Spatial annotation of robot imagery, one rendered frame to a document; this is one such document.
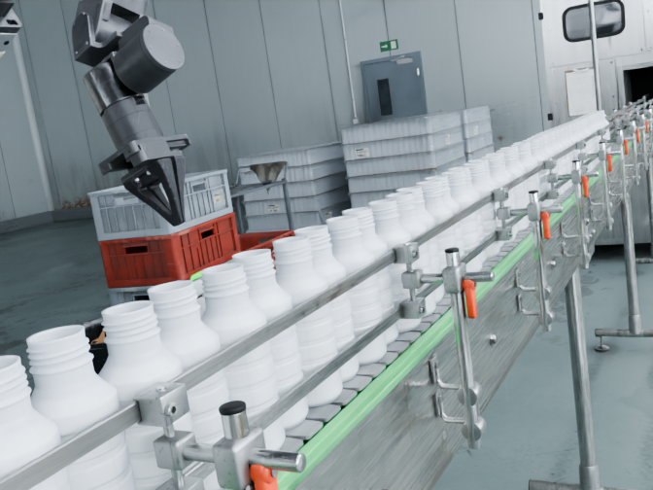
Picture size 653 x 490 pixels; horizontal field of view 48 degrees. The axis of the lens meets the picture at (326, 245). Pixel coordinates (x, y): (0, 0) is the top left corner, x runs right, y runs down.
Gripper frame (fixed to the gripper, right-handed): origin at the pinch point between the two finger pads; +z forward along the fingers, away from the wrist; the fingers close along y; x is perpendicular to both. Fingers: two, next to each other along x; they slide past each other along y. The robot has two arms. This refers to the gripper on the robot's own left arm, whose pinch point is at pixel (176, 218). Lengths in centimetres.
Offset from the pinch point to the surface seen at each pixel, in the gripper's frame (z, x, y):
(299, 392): 21.8, -16.7, -15.4
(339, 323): 18.8, -15.9, -3.0
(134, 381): 13.9, -17.9, -33.2
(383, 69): -212, 343, 1025
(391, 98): -167, 353, 1026
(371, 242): 12.8, -17.5, 8.8
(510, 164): 12, -18, 79
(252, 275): 10.6, -17.2, -14.9
